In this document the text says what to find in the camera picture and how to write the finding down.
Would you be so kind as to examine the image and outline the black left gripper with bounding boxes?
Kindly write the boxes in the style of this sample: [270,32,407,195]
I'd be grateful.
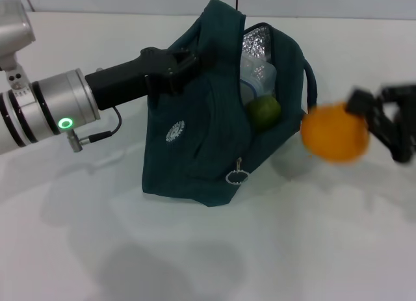
[84,47,217,111]

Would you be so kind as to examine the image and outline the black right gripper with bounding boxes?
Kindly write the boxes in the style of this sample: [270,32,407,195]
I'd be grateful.
[346,85,416,164]

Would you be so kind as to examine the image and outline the orange pear-shaped fruit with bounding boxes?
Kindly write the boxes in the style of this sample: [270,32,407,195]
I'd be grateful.
[300,101,371,164]

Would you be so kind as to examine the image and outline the clear plastic blue-rimmed food container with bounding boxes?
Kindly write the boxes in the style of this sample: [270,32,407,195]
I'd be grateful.
[239,55,278,105]

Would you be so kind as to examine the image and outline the dark teal fabric lunch bag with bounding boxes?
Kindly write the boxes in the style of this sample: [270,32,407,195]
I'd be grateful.
[141,0,318,208]

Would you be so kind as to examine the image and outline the green cucumber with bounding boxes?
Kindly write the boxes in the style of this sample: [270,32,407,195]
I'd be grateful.
[246,96,282,133]

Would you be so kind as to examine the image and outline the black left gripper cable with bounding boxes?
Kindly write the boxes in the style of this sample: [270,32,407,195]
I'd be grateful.
[67,106,122,152]

